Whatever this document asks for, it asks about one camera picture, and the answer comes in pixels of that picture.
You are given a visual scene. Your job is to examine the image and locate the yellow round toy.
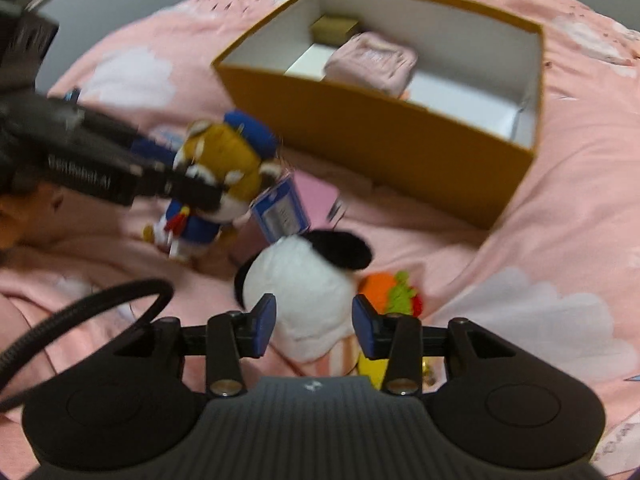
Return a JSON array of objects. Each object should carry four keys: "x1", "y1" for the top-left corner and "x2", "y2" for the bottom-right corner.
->
[{"x1": 356, "y1": 352, "x2": 388, "y2": 390}]

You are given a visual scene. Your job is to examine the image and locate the red panda sailor plush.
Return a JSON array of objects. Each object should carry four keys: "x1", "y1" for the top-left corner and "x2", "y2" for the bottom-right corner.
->
[{"x1": 142, "y1": 110, "x2": 283, "y2": 262}]

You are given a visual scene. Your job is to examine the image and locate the orange green carrot toy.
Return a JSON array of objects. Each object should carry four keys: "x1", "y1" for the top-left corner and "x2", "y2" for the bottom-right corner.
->
[{"x1": 358, "y1": 270, "x2": 424, "y2": 318}]

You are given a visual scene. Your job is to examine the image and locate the blue card tag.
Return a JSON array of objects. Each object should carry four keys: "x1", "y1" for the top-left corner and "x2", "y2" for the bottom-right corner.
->
[{"x1": 250, "y1": 174, "x2": 310, "y2": 244}]

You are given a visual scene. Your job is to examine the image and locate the white black-eared plush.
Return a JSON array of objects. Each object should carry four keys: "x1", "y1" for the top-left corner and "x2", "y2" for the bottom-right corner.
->
[{"x1": 233, "y1": 230, "x2": 373, "y2": 364}]

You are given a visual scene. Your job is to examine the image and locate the pink notebook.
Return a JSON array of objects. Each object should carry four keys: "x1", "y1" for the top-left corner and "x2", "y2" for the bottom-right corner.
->
[{"x1": 292, "y1": 170, "x2": 346, "y2": 230}]

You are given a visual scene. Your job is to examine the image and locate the person left hand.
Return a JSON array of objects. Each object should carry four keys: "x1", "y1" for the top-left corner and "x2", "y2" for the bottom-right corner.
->
[{"x1": 1, "y1": 183, "x2": 63, "y2": 250}]

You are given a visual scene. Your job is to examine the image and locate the white insert box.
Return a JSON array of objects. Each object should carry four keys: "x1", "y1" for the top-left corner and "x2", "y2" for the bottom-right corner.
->
[{"x1": 284, "y1": 44, "x2": 336, "y2": 81}]

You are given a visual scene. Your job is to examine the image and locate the pink cloud-print bedsheet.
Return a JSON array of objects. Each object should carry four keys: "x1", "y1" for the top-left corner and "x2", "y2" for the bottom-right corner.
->
[{"x1": 1, "y1": 0, "x2": 639, "y2": 479}]

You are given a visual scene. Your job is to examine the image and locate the small gold box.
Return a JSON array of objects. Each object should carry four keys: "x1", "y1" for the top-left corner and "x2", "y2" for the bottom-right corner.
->
[{"x1": 309, "y1": 15, "x2": 360, "y2": 47}]

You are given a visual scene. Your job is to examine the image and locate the orange cardboard storage box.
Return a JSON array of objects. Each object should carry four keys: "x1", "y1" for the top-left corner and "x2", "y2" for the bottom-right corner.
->
[{"x1": 213, "y1": 0, "x2": 544, "y2": 229}]

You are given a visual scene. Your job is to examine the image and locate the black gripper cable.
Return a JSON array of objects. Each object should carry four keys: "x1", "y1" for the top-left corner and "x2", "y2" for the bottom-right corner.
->
[{"x1": 0, "y1": 277, "x2": 176, "y2": 411}]

